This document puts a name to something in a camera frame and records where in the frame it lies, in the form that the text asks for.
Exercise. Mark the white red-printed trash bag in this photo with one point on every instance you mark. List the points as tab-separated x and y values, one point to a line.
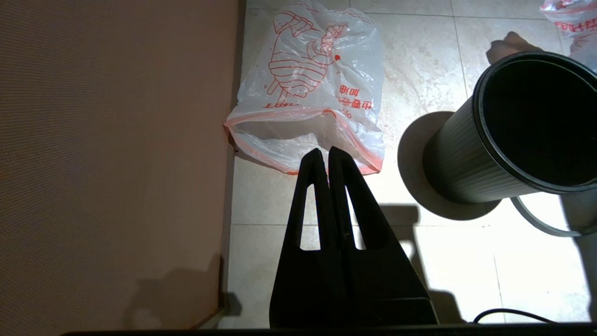
576	23

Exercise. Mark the white red-printed plastic bag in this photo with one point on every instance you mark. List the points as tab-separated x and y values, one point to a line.
298	46

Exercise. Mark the black round trash bin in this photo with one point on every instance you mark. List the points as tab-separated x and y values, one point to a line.
461	154

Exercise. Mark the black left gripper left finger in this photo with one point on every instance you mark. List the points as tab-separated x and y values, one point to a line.
298	280

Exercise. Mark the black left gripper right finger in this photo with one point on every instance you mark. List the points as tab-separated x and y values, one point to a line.
382	280

